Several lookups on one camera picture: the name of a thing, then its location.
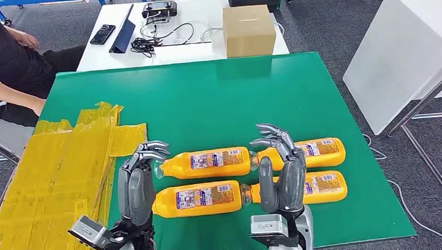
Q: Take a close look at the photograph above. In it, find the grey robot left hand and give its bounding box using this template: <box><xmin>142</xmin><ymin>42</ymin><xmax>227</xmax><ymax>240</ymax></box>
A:
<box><xmin>114</xmin><ymin>139</ymin><xmax>175</xmax><ymax>228</ymax></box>

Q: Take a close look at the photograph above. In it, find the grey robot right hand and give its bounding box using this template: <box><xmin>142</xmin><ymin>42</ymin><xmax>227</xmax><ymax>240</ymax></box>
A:
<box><xmin>248</xmin><ymin>120</ymin><xmax>310</xmax><ymax>216</ymax></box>

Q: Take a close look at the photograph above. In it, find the person's left hand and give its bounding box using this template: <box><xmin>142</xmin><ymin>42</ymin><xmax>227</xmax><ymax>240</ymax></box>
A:
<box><xmin>15</xmin><ymin>30</ymin><xmax>41</xmax><ymax>52</ymax></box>

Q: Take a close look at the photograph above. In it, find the orange plastic bottle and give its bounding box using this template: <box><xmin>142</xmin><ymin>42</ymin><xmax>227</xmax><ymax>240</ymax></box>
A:
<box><xmin>239</xmin><ymin>169</ymin><xmax>349</xmax><ymax>209</ymax></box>
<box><xmin>150</xmin><ymin>179</ymin><xmax>244</xmax><ymax>220</ymax></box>
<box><xmin>248</xmin><ymin>137</ymin><xmax>347</xmax><ymax>173</ymax></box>
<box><xmin>153</xmin><ymin>146</ymin><xmax>253</xmax><ymax>182</ymax></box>

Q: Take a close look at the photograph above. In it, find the black smartphone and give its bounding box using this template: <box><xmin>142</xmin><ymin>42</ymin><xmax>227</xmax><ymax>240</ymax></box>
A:
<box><xmin>88</xmin><ymin>24</ymin><xmax>117</xmax><ymax>46</ymax></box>

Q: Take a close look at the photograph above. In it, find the yellow tape sheet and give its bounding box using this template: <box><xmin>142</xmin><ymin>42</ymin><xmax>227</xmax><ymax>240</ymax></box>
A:
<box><xmin>0</xmin><ymin>99</ymin><xmax>155</xmax><ymax>250</ymax></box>

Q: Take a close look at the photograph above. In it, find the dark blue tablet case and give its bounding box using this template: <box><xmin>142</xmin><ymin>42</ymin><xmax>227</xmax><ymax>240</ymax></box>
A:
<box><xmin>106</xmin><ymin>3</ymin><xmax>138</xmax><ymax>55</ymax></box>

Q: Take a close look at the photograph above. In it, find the grey chair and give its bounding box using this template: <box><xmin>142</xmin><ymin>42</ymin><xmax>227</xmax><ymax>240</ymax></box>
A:
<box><xmin>0</xmin><ymin>91</ymin><xmax>36</xmax><ymax>165</ymax></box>

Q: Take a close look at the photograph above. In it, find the black remote controller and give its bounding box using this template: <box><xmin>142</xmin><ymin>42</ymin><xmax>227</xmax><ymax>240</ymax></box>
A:
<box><xmin>141</xmin><ymin>0</ymin><xmax>179</xmax><ymax>25</ymax></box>

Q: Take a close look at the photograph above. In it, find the brown cardboard box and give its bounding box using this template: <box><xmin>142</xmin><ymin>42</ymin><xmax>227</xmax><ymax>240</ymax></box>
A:
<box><xmin>222</xmin><ymin>3</ymin><xmax>278</xmax><ymax>59</ymax></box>

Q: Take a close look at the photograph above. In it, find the white side table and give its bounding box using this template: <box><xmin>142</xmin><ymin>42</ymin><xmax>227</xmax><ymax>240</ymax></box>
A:
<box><xmin>337</xmin><ymin>0</ymin><xmax>442</xmax><ymax>138</ymax></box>

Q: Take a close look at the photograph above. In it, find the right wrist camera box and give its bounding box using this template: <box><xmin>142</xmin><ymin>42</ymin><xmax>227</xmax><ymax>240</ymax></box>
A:
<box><xmin>249</xmin><ymin>212</ymin><xmax>290</xmax><ymax>249</ymax></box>

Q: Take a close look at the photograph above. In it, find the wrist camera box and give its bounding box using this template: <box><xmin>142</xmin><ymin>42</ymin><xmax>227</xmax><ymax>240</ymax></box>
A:
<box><xmin>249</xmin><ymin>212</ymin><xmax>290</xmax><ymax>249</ymax></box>
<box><xmin>67</xmin><ymin>212</ymin><xmax>131</xmax><ymax>250</ymax></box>

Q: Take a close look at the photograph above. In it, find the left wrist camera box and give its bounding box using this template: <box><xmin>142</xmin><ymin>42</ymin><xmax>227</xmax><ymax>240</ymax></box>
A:
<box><xmin>67</xmin><ymin>212</ymin><xmax>131</xmax><ymax>250</ymax></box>

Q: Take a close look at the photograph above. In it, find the white floor cable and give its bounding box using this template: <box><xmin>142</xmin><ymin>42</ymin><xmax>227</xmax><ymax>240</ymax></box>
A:
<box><xmin>361</xmin><ymin>129</ymin><xmax>442</xmax><ymax>250</ymax></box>

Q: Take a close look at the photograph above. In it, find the black cable bundle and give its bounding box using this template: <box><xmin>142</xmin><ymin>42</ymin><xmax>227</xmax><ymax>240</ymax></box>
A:
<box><xmin>128</xmin><ymin>21</ymin><xmax>197</xmax><ymax>60</ymax></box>

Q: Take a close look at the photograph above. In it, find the silver metal frame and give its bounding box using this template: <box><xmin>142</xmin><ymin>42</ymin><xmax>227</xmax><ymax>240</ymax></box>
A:
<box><xmin>382</xmin><ymin>60</ymin><xmax>442</xmax><ymax>245</ymax></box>

